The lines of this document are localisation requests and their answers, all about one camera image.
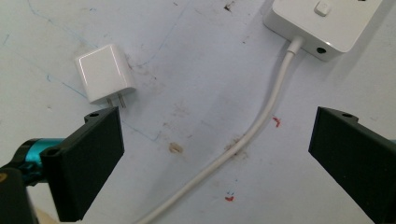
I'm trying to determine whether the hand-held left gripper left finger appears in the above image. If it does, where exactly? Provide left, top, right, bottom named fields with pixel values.
left=39, top=105, right=125, bottom=223

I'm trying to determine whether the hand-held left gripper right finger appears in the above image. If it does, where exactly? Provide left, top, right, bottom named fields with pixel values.
left=308, top=105, right=396, bottom=224

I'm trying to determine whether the white plug charger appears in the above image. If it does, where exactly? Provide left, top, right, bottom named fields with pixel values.
left=74, top=43, right=137, bottom=109

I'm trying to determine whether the white power strip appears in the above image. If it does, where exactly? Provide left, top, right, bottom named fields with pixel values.
left=262, top=0, right=384, bottom=62

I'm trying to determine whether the white power strip cable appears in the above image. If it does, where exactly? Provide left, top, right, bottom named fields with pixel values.
left=135, top=35, right=305, bottom=224

